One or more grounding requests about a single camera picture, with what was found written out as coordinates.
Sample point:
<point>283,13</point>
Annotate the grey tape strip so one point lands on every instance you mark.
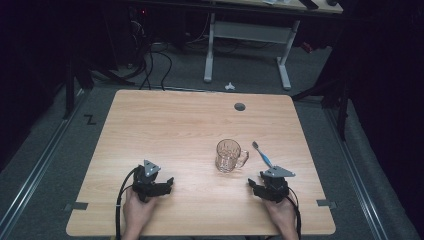
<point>77,206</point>
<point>326,203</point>

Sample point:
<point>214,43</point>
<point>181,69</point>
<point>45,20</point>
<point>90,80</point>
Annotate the person's left hand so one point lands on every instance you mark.
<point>137,210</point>

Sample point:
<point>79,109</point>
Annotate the metal floor rail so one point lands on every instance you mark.
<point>40,166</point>
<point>358,180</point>

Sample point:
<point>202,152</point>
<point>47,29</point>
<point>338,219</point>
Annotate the clear glass mug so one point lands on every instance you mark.
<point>229,156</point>

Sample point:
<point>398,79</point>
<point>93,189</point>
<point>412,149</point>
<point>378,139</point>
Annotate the small red floor object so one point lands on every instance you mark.
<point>307,47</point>

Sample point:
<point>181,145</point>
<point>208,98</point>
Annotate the grey round table grommet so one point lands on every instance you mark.
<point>239,106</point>

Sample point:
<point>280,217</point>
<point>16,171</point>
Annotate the small white floor object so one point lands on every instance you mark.
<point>229,86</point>

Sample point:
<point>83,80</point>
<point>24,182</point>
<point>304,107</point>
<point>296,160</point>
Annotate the black metal stand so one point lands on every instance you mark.
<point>69,90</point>
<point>342,106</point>

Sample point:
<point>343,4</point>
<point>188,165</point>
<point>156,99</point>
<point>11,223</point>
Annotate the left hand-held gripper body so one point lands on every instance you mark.
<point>144,186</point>

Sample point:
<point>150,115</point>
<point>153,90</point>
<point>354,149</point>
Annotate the white-legged wooden desk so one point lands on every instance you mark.
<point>248,31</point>

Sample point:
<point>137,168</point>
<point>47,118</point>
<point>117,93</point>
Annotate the person's right hand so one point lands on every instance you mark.
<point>282,214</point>

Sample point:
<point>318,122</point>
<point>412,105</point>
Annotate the blue and white toothbrush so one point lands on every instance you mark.
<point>262,154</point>

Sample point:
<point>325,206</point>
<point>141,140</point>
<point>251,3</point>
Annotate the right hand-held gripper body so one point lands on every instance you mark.
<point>276,186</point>

